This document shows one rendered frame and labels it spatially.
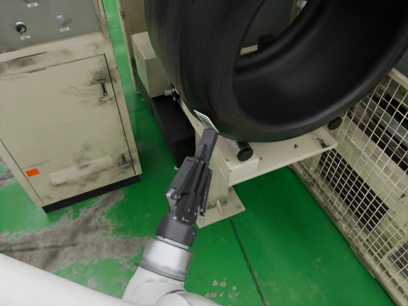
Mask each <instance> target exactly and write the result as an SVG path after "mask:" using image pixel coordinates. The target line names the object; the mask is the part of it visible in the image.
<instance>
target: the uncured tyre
mask: <svg viewBox="0 0 408 306"><path fill-rule="evenodd" d="M265 1H266V0H144V13H145V20H146V27H147V31H148V35H149V39H150V42H151V45H152V48H153V50H154V52H155V55H156V57H157V58H158V60H159V62H160V64H161V65H162V67H163V68H164V70H165V72H166V74H167V75H168V77H169V79H170V80H171V82H172V84H173V85H174V87H175V89H176V90H177V92H178V94H179V95H180V97H181V99H182V100H183V102H184V104H185V105H186V107H187V108H188V110H189V111H190V112H191V113H192V114H193V116H195V117H196V119H198V120H199V122H201V123H202V121H201V120H200V118H199V117H198V116H197V115H196V113H195V112H194V110H195V111H197V112H200V113H201V114H203V115H205V116H207V117H208V118H209V119H210V121H211V122H212V124H213V125H214V126H215V128H216V129H217V130H218V132H219V135H220V136H222V137H225V138H228V139H230V140H235V141H242V142H262V143H268V142H276V141H284V140H289V139H292V138H296V137H299V136H301V135H304V134H307V133H309V132H311V131H314V130H316V129H318V128H320V127H322V126H324V125H325V124H327V123H329V122H331V121H333V120H334V119H335V118H338V117H339V116H340V115H342V114H343V113H345V112H346V111H348V110H349V109H350V108H352V107H353V106H354V105H355V104H357V103H358V102H359V101H361V100H362V99H363V98H364V97H365V96H366V95H367V94H368V93H370V92H371V91H372V90H373V89H374V88H375V87H376V86H377V85H378V84H379V83H380V82H381V81H382V80H383V79H384V78H385V77H386V76H387V74H388V73H389V72H390V71H391V70H392V69H393V68H394V67H395V65H396V64H397V63H398V61H399V60H400V59H401V58H402V57H403V55H404V54H405V53H406V51H407V50H408V0H308V1H307V3H306V4H305V6H304V8H303V9H302V11H301V12H300V14H299V15H298V16H297V18H296V19H295V20H294V21H293V22H292V23H291V25H290V26H289V27H288V28H287V29H286V30H285V31H284V32H283V33H282V34H280V35H279V36H278V37H277V38H276V39H274V40H273V41H272V42H270V43H269V44H267V45H265V46H264V47H262V48H260V49H258V50H256V51H253V52H251V53H247V54H244V55H240V52H241V50H242V46H243V43H244V41H245V38H246V36H247V33H248V31H249V29H250V27H251V25H252V23H253V21H254V19H255V17H256V16H257V14H258V12H259V11H260V9H261V8H262V6H263V5H264V3H265ZM202 124H203V123H202Z"/></svg>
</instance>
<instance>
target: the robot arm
mask: <svg viewBox="0 0 408 306"><path fill-rule="evenodd" d="M218 136H219V133H218V132H217V131H216V130H214V129H204V131H203V134H202V137H201V139H200V142H199V144H198V147H197V150H196V152H195V155H194V156H193V157H188V156H187V157H186V158H185V160H184V162H183V164H182V165H181V167H180V169H179V170H178V173H177V174H176V176H175V178H174V179H173V181H172V183H171V185H170V187H169V188H168V189H167V190H166V191H165V192H164V193H163V197H164V198H167V199H168V202H169V205H168V212H167V215H166V216H165V217H162V218H161V219H160V221H159V223H158V227H157V229H156V232H155V235H157V238H153V237H150V238H149V240H148V243H147V245H146V248H145V251H144V253H143V256H142V258H141V260H140V265H139V266H138V268H137V271H136V272H135V274H134V275H133V277H132V278H131V280H130V281H129V283H128V285H127V287H126V290H125V292H124V295H123V297H122V299H119V298H116V297H112V296H109V295H106V294H103V293H100V292H98V291H95V290H93V289H90V288H87V287H85V286H82V285H80V284H77V283H75V282H72V281H70V280H67V279H65V278H62V277H59V276H57V275H54V274H52V273H49V272H47V271H44V270H41V269H39V268H37V267H34V266H31V265H29V264H26V263H24V262H21V261H19V260H16V259H14V258H11V257H8V256H6V255H3V254H1V253H0V306H222V305H220V304H218V303H216V302H214V301H212V300H210V299H207V298H205V297H203V296H201V295H198V294H195V293H189V292H187V291H186V290H185V289H184V288H183V286H184V283H185V279H186V277H187V273H188V270H189V266H190V264H191V261H192V257H193V255H194V253H193V252H192V251H190V250H188V248H189V247H192V246H193V243H194V239H195V237H196V234H197V229H196V228H195V227H193V226H194V224H195V222H196V220H197V218H198V217H199V216H203V217H205V215H206V203H207V199H208V193H209V187H210V184H211V178H212V174H213V170H211V169H210V168H209V167H210V165H209V161H210V159H211V156H212V153H213V150H214V147H215V145H216V141H217V138H218Z"/></svg>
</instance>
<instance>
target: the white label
mask: <svg viewBox="0 0 408 306"><path fill-rule="evenodd" d="M194 112H195V114H196V115H197V116H198V117H199V118H200V120H201V121H202V123H203V124H204V125H205V126H206V127H208V128H210V129H214V130H216V131H217V132H218V130H217V129H216V128H215V126H214V125H213V124H212V122H211V121H210V119H209V118H208V117H207V116H205V115H203V114H201V113H200V112H197V111H196V110H194Z"/></svg>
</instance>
